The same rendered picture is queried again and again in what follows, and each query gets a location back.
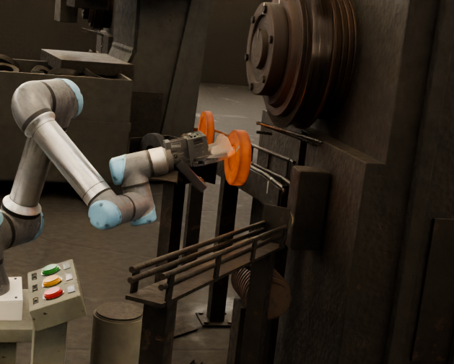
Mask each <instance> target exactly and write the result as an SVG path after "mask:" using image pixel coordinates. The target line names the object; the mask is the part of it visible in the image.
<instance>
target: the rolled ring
mask: <svg viewBox="0 0 454 364"><path fill-rule="evenodd" d="M198 131H201V132H202V133H203V134H204V135H206V140H207V141H208V144H212V143H213V140H214V117H213V114H212V112H211V111H203V112H202V113H201V116H200V119H199V123H198Z"/></svg>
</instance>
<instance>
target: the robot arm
mask: <svg viewBox="0 0 454 364"><path fill-rule="evenodd" d="M11 107H12V115H13V116H14V120H15V121H16V123H17V125H18V127H20V129H21V130H22V132H23V133H24V134H25V136H26V137H27V141H26V144H25V148H24V150H23V153H22V157H21V160H20V163H19V167H18V170H17V174H16V177H15V179H14V183H13V187H12V190H11V194H10V195H8V196H5V197H4V199H3V202H2V204H1V209H0V296H1V295H4V294H6V293H8V292H9V290H10V282H9V278H8V276H7V273H6V270H5V268H4V258H3V257H4V255H3V251H4V250H7V249H9V248H13V247H15V246H18V245H22V244H26V243H29V242H30V241H33V240H35V239H36V238H37V237H38V236H39V235H40V234H41V233H42V231H43V227H44V219H43V213H42V211H41V206H40V204H39V203H38V202H39V199H40V195H41V193H42V190H43V187H44V184H45V180H46V177H47V174H48V171H49V168H50V166H51V162H52V163H53V164H54V165H55V166H56V167H57V168H58V170H59V171H60V172H61V174H62V175H63V176H64V178H65V179H66V180H67V181H68V182H69V183H70V185H71V186H72V187H73V189H74V190H75V191H76V192H77V193H78V195H79V196H80V197H81V198H82V200H83V201H84V202H85V204H86V205H87V206H88V207H89V211H88V217H89V218H90V222H91V224H92V225H93V226H94V227H95V228H97V229H99V230H107V229H110V228H115V227H117V226H118V225H121V224H123V223H126V222H130V223H131V225H132V226H138V225H145V224H147V223H151V222H154V221H155V220H156V218H157V216H156V211H155V204H154V201H153V198H152V192H151V189H150V185H149V179H148V178H151V177H154V176H160V175H163V174H166V173H168V171H169V172H173V171H174V165H175V166H176V167H177V168H178V170H179V171H180V172H181V173H182V174H183V175H184V176H185V177H186V178H187V179H188V180H189V181H190V182H191V185H192V187H193V188H194V189H196V190H199V191H200V192H203V191H204V190H205V189H206V188H207V186H206V185H205V182H204V179H203V178H201V177H198V176H197V175H196V174H195V173H194V172H193V171H192V170H191V169H190V168H192V167H193V166H194V167H198V166H203V165H207V164H210V163H216V162H219V161H221V160H225V159H227V158H228V157H231V156H233V155H235V147H232V146H231V144H230V141H229V139H228V138H227V137H226V136H225V135H224V134H218V135H217V139H216V141H215V143H212V144H209V145H208V141H207V140H206V135H204V134H203V133H202V132H201V131H195V132H191V133H187V134H183V135H181V136H180V138H178V139H172V140H168V139H166V140H163V144H164V147H163V148H162V147H157V148H153V149H148V150H144V151H140V152H135V153H131V154H127V155H126V154H124V155H121V156H118V157H114V158H111V160H110V162H109V166H110V173H111V176H112V179H113V183H114V184H115V185H121V187H122V189H123V194H121V195H116V194H115V193H114V192H113V190H112V189H111V188H110V187H109V185H108V184H107V183H106V182H105V181H104V179H103V178H102V177H101V176H100V174H99V173H98V172H97V171H96V170H95V169H94V167H93V166H92V165H91V164H90V162H89V161H88V160H87V158H86V157H85V156H84V155H83V154H82V153H81V152H80V150H79V149H78V148H77V146H76V145H75V144H74V143H73V142H72V141H71V140H70V138H69V137H68V136H67V134H66V133H65V132H66V131H67V129H68V127H69V123H70V120H71V119H73V118H76V117H77V116H78V115H79V114H80V113H81V112H82V108H83V97H82V94H81V92H80V89H79V88H78V87H77V85H76V84H75V83H73V82H72V81H71V80H69V79H59V78H55V79H47V80H38V81H29V82H26V83H24V84H21V85H20V86H19V87H18V88H17V89H16V90H15V92H14V94H13V96H12V104H11ZM174 155H175V156H174ZM173 156H174V157H173ZM182 159H183V160H184V161H185V162H184V161H183V160H182ZM186 163H187V164H186Z"/></svg>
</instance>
